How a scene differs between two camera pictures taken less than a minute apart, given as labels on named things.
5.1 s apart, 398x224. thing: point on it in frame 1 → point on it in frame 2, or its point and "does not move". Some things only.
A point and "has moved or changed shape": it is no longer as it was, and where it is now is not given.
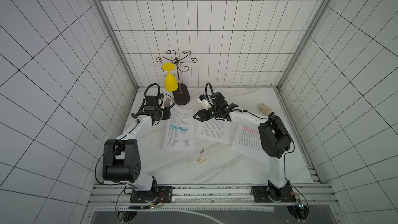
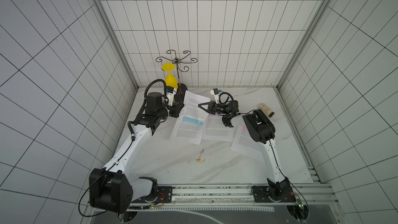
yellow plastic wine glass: (171, 84) does not move
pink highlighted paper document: (247, 140) does not move
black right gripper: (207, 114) → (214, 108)
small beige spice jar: (266, 109) does not move
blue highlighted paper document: (180, 134) has moved or changed shape
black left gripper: (167, 116) → (176, 110)
